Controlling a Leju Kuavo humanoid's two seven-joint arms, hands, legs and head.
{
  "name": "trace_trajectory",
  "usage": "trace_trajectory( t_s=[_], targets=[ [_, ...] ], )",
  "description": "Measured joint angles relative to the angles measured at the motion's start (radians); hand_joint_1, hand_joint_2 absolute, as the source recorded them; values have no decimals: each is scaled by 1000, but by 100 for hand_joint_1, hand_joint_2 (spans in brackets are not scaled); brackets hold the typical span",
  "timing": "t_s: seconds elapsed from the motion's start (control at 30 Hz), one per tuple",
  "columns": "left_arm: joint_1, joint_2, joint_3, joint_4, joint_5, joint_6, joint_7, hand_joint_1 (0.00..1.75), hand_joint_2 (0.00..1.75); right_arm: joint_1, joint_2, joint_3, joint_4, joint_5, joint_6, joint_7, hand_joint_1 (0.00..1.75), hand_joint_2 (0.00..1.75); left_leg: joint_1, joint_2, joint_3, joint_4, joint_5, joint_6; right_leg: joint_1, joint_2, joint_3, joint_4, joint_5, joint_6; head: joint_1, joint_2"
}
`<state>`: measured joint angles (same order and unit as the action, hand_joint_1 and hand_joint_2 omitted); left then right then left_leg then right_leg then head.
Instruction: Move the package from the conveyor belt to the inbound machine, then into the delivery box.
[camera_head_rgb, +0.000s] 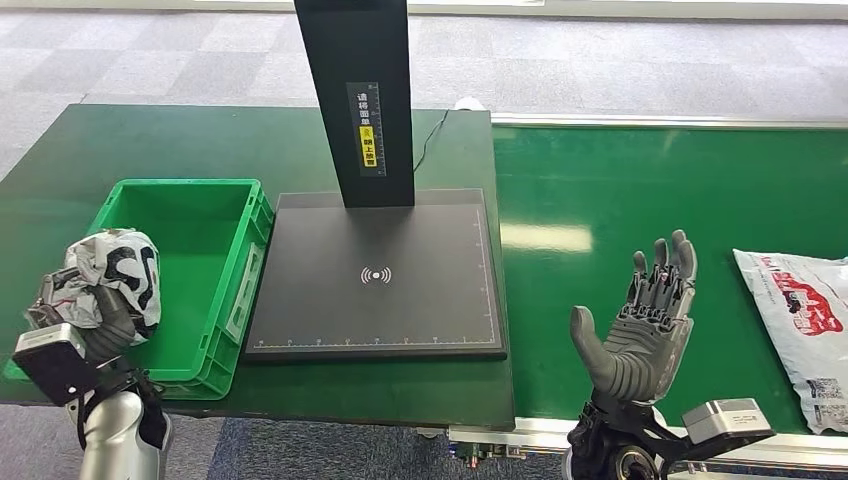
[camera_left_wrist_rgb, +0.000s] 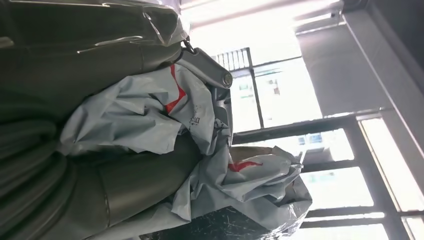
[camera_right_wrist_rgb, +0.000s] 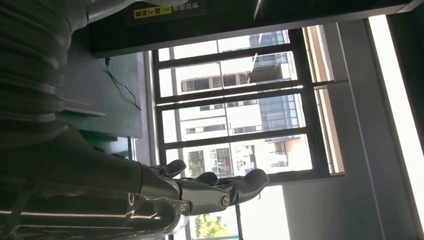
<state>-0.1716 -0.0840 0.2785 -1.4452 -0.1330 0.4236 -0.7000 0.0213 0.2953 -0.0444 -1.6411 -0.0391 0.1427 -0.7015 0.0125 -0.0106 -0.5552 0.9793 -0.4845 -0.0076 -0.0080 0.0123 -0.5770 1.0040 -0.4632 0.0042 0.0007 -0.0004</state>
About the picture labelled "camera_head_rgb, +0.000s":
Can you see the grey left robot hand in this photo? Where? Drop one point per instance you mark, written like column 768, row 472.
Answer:
column 112, row 324

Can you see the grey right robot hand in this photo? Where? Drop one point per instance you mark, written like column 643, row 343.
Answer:
column 639, row 358

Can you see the grey poly mailer package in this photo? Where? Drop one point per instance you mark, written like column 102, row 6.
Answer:
column 109, row 262

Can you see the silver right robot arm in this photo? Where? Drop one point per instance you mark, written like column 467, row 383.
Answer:
column 616, row 444

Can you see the white red-printed mailer package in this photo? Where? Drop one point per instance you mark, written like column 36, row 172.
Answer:
column 805, row 331

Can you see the green conveyor belt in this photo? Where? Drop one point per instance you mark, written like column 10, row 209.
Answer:
column 583, row 199

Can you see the conveyor connector row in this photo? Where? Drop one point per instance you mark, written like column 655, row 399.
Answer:
column 487, row 456

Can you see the black inbound scanner machine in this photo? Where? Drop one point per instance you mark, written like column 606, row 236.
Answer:
column 378, row 291

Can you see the green plastic crate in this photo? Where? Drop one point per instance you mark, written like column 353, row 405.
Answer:
column 199, row 265

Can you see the small white round object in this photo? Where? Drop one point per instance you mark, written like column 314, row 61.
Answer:
column 468, row 104

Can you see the yellow black column label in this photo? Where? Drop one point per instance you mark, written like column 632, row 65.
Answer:
column 366, row 132

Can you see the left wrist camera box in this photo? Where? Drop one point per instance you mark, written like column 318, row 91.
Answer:
column 53, row 364

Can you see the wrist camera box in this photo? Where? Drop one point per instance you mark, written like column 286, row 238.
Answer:
column 53, row 364
column 725, row 418

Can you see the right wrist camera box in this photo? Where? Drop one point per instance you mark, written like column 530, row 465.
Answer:
column 725, row 418

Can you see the silver conveyor side rail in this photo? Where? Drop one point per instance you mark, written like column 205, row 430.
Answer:
column 517, row 434
column 629, row 120

